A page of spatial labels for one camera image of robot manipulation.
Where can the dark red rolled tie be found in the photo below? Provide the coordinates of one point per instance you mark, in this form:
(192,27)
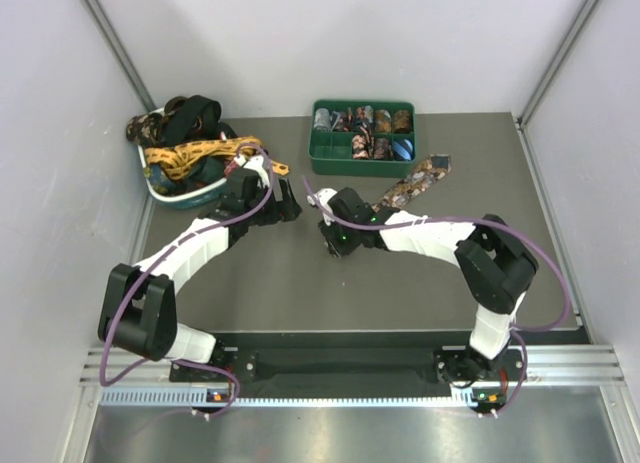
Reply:
(341,120)

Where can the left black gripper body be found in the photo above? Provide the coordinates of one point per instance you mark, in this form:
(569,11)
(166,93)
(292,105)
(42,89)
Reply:
(270,213)

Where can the green compartment tray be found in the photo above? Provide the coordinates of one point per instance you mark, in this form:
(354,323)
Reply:
(330,152)

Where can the grey slotted cable duct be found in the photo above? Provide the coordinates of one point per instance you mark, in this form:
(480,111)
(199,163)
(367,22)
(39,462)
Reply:
(202,397)

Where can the red patterned tie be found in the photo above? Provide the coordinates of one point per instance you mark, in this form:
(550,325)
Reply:
(234,164)

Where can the teal floral rolled tie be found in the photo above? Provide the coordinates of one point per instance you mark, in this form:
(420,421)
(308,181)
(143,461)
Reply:
(363,118)

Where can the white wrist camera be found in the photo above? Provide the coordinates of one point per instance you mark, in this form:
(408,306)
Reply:
(256,164)
(320,200)

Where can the aluminium front rail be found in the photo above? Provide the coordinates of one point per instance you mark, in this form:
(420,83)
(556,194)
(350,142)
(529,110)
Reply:
(548,365)

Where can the brown floral tie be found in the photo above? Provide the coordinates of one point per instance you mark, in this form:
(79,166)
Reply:
(423,176)

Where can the grey rolled tie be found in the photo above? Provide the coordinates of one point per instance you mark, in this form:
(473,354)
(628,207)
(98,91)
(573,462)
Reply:
(322,120)

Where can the green patterned tie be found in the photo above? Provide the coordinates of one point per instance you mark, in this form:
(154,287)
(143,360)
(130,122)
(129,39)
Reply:
(159,182)

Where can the yellow patterned tie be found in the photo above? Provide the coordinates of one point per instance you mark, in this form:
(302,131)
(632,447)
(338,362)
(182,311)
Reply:
(177,162)

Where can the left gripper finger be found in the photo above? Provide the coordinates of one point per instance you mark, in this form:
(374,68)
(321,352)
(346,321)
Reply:
(285,188)
(292,209)

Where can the dark floral tie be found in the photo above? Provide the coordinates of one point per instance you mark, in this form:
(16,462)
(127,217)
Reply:
(144,130)

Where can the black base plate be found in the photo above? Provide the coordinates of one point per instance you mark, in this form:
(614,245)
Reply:
(340,364)

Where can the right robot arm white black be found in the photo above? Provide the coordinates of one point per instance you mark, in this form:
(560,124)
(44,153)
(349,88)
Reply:
(497,268)

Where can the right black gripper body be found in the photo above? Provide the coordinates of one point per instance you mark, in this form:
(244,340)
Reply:
(343,237)

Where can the left aluminium frame post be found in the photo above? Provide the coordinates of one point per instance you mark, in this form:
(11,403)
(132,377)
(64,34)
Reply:
(119,52)

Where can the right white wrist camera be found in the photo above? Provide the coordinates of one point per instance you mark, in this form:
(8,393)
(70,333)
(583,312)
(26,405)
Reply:
(320,200)

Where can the black tie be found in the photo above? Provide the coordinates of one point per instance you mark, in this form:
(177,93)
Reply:
(193,118)

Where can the pink floral rolled tie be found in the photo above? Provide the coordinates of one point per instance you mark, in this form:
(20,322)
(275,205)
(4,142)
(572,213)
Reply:
(361,146)

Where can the dark brown rolled tie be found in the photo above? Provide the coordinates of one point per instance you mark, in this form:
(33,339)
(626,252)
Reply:
(402,122)

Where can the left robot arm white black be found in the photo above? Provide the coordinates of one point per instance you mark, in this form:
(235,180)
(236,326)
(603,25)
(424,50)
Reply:
(139,311)

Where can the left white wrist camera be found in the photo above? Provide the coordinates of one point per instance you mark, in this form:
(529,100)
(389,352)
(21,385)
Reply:
(256,164)

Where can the white teal basket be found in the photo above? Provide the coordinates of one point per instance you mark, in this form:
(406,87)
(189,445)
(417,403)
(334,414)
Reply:
(202,185)

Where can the blue striped rolled tie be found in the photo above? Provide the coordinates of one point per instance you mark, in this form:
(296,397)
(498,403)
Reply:
(403,150)

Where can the brown pink rolled tie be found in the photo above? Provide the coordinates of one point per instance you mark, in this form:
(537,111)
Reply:
(382,149)

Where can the right aluminium frame post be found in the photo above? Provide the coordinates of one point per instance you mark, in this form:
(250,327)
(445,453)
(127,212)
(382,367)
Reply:
(567,43)

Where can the aluminium frame post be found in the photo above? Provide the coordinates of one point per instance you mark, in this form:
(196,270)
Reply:
(119,52)
(567,43)

